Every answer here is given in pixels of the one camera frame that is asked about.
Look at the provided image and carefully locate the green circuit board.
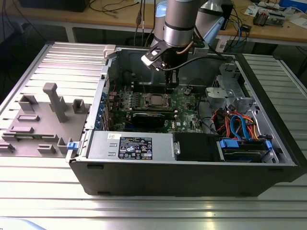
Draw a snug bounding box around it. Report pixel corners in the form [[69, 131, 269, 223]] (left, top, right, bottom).
[[267, 11, 287, 26]]

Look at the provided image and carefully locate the hard disk in blue carrier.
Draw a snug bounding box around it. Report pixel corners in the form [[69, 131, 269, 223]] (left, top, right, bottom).
[[217, 138, 273, 163]]

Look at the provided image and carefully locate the grey power supply unit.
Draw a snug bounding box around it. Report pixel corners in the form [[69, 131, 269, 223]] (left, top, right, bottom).
[[87, 130, 174, 161]]

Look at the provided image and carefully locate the black graphics card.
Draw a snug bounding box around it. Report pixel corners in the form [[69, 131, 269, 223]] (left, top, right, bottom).
[[109, 109, 176, 129]]

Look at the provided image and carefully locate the metal socket cover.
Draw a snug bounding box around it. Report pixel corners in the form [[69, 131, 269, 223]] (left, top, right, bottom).
[[144, 93, 171, 108]]

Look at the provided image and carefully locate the blue wire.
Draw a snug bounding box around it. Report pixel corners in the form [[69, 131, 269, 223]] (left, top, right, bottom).
[[229, 114, 253, 142]]

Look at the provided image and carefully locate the white labelled box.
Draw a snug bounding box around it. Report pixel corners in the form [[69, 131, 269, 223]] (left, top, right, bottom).
[[215, 38, 228, 53]]

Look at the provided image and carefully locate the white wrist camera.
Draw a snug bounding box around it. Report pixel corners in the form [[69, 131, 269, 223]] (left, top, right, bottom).
[[141, 46, 166, 72]]

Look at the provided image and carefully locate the black drive bay cover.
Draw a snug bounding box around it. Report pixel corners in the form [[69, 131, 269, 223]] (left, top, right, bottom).
[[172, 132, 221, 162]]

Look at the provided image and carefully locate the green RAM stick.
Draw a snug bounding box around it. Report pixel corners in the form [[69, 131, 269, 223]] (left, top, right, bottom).
[[13, 135, 57, 140]]

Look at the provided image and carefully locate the orange wire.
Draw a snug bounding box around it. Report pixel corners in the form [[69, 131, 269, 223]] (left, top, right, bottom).
[[213, 108, 232, 138], [241, 115, 261, 141]]

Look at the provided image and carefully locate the green motherboard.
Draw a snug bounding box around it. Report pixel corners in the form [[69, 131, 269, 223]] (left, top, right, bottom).
[[106, 83, 212, 134]]

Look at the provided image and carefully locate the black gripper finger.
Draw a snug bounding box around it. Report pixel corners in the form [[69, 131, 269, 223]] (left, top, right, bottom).
[[165, 71, 173, 94], [172, 70, 179, 94]]

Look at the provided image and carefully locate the black PC case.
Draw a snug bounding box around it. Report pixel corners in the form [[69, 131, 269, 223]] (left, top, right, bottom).
[[65, 45, 307, 197]]

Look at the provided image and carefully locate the black equipment box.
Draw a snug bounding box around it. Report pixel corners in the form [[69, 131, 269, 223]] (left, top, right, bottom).
[[18, 0, 87, 12]]

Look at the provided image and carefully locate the wooden desk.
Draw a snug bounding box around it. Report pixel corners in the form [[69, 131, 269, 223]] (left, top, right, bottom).
[[0, 0, 307, 46]]

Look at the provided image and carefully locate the blue cardboard box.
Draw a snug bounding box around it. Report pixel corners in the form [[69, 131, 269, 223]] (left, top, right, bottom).
[[280, 0, 307, 8]]

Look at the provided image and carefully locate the silver CPU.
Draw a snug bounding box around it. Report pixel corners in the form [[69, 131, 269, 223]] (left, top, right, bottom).
[[149, 95, 165, 105]]

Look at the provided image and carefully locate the grey parts rack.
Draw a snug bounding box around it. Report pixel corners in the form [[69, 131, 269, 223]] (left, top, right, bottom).
[[0, 82, 93, 159]]

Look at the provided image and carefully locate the metal disk bay cage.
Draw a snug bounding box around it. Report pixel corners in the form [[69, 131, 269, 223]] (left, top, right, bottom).
[[205, 62, 262, 120]]

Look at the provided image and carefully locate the pale blue object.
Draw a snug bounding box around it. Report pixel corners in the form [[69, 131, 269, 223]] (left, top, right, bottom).
[[0, 216, 40, 230]]

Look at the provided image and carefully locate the CPU socket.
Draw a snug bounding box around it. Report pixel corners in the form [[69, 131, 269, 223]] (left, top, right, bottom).
[[141, 92, 172, 109]]

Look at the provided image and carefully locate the small grey wrist camera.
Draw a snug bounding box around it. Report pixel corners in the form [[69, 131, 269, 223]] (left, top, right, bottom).
[[193, 45, 210, 56]]

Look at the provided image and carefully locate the black finned component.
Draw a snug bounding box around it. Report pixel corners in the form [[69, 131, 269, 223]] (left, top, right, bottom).
[[253, 11, 267, 26]]

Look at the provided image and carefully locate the white paper sheet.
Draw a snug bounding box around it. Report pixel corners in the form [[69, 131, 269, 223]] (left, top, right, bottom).
[[247, 4, 259, 16], [289, 13, 307, 31]]

